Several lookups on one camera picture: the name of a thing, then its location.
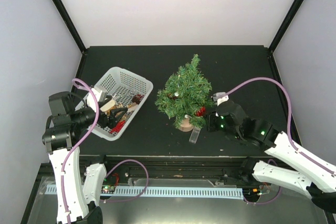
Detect white perforated plastic basket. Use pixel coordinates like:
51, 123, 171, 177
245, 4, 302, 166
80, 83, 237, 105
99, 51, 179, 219
92, 67, 153, 141

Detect red gift box ornament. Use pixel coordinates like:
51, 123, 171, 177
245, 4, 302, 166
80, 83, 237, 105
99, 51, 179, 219
196, 106, 206, 116

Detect small green christmas tree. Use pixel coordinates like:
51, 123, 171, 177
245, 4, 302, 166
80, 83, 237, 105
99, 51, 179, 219
155, 54, 212, 129

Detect white bead light string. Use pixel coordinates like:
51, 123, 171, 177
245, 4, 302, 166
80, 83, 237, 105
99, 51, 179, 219
173, 76, 195, 119

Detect brown pine cone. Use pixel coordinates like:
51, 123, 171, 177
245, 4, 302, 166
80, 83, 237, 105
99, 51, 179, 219
169, 93, 178, 100

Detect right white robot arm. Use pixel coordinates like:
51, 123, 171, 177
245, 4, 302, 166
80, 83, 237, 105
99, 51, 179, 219
207, 101, 335, 213

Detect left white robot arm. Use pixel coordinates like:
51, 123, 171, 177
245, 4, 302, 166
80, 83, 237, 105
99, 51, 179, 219
42, 91, 128, 223

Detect silver star tree topper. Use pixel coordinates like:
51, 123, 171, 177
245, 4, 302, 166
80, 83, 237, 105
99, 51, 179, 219
112, 93, 122, 101

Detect burlap bow ornament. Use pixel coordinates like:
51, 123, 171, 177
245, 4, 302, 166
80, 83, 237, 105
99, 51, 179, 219
127, 103, 139, 113

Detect dark pine cone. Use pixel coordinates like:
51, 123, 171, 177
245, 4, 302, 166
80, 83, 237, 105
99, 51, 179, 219
132, 94, 143, 104

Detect clear battery box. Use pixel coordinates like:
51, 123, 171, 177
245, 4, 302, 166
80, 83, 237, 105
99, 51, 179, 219
189, 127, 201, 144

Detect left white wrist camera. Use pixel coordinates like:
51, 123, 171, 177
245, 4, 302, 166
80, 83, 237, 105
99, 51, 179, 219
87, 86, 107, 112

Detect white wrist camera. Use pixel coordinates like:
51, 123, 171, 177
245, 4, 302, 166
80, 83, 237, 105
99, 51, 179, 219
87, 86, 107, 112
212, 92, 229, 106

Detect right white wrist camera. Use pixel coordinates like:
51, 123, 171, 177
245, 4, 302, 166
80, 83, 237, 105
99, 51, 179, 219
212, 92, 229, 106

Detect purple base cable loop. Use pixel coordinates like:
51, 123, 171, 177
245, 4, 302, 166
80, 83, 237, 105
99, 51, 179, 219
101, 159, 149, 204

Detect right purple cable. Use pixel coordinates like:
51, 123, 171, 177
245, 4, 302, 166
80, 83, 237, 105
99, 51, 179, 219
225, 77, 336, 176

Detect white slotted cable duct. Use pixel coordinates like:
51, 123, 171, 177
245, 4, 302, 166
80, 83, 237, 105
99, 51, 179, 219
46, 184, 244, 200

